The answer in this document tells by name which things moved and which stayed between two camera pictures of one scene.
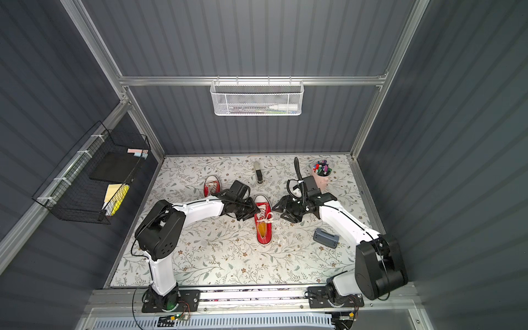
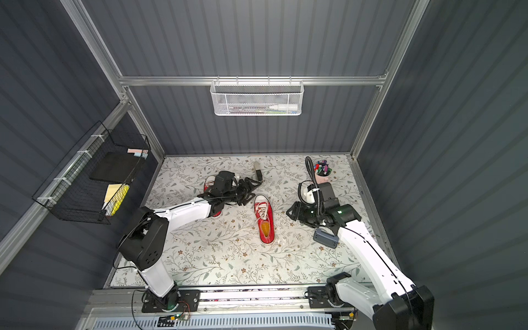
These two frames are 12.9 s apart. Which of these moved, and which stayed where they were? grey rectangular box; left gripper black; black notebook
Moved: left gripper black
Stayed: grey rectangular box; black notebook
